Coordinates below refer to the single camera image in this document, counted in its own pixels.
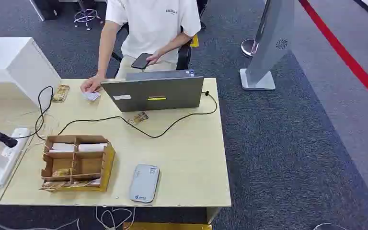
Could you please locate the chrome stool base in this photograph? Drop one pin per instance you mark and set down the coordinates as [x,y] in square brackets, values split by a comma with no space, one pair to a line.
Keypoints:
[87,15]

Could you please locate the person's left hand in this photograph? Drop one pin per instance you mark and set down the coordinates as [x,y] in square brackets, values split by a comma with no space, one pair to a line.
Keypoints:
[154,58]

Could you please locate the pale wooden desk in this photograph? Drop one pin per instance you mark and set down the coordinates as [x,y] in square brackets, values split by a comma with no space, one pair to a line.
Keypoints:
[184,165]

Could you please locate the black smartphone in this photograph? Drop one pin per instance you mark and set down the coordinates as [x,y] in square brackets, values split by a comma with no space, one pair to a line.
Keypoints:
[141,61]

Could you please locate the white printed card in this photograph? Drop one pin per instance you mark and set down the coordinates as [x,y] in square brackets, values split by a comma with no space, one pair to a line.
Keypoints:
[93,96]

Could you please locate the white card stack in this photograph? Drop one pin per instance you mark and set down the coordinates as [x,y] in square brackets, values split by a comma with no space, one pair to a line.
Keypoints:
[92,147]
[55,186]
[62,148]
[92,182]

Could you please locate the chrome stanchion base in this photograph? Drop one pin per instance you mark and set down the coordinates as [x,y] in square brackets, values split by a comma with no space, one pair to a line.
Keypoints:
[247,48]
[330,227]

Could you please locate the red barrier belt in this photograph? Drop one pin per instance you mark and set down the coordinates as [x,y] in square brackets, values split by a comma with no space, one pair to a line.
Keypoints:
[346,57]

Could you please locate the grey kiosk stand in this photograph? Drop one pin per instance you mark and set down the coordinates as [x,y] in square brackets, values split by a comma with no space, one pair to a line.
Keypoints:
[269,41]

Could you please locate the person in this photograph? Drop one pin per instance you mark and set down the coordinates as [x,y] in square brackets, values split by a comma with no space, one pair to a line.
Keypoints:
[152,25]

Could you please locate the yellow tag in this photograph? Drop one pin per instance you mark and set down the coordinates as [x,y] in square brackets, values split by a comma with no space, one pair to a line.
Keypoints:
[195,41]

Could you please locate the person's right hand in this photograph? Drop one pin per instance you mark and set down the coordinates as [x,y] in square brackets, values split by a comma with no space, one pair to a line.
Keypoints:
[91,84]

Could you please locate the grey laptop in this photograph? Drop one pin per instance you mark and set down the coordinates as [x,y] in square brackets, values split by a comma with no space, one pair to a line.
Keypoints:
[154,95]

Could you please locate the wooden card box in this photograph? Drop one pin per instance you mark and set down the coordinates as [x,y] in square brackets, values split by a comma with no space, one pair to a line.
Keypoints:
[107,168]

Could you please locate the gold card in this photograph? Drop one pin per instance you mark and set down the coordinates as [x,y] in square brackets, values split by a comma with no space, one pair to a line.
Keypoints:
[60,93]
[61,172]
[138,118]

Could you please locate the yellow box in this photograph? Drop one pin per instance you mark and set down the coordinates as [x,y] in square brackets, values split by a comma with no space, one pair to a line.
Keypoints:
[168,226]

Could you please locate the black cabinet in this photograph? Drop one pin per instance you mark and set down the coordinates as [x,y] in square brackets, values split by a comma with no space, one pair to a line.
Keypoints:
[46,8]

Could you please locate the white power strip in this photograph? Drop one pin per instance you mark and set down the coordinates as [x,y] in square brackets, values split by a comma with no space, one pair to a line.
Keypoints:
[7,157]

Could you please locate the black office chair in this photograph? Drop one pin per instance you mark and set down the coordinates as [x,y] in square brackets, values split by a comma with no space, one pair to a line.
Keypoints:
[184,57]

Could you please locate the grey card reader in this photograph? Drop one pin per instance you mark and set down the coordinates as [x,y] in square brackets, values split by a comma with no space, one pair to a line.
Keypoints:
[144,183]

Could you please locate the white cabinet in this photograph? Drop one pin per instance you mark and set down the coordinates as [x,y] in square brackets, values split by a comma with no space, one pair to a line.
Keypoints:
[15,63]

